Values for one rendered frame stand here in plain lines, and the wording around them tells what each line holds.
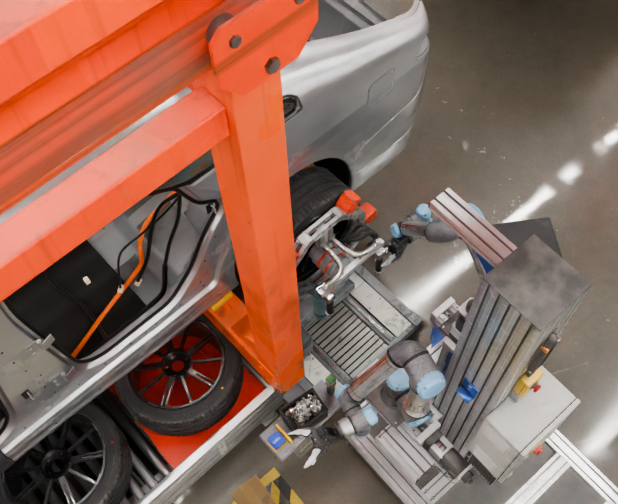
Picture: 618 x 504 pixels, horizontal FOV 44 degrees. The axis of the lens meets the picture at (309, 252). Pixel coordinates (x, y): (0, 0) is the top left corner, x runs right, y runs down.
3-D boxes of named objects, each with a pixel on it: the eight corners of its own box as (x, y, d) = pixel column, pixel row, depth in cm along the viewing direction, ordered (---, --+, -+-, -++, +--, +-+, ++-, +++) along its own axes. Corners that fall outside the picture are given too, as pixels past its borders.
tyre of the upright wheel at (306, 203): (328, 141, 377) (225, 224, 359) (362, 170, 369) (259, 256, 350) (331, 210, 436) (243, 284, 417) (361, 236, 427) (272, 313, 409)
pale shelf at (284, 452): (321, 380, 399) (321, 378, 396) (344, 403, 393) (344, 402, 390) (259, 437, 386) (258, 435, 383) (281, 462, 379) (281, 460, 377)
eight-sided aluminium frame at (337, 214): (354, 242, 420) (357, 186, 373) (363, 249, 418) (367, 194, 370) (280, 304, 403) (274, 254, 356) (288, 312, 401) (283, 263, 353)
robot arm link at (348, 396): (402, 327, 297) (326, 394, 322) (416, 351, 292) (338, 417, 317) (419, 326, 306) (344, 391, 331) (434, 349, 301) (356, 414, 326)
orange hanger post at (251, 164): (286, 352, 396) (235, -32, 181) (307, 374, 391) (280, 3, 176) (258, 376, 391) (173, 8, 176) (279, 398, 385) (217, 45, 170)
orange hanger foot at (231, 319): (220, 287, 415) (211, 257, 385) (285, 354, 396) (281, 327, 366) (196, 307, 410) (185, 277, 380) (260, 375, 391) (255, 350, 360)
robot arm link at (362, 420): (378, 425, 311) (380, 419, 304) (354, 437, 309) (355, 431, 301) (369, 408, 315) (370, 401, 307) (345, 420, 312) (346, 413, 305)
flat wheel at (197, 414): (168, 301, 440) (160, 283, 419) (266, 355, 422) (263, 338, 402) (97, 399, 413) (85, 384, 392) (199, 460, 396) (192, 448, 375)
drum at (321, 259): (327, 245, 396) (327, 232, 384) (356, 272, 389) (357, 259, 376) (307, 262, 392) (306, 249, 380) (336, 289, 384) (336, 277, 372)
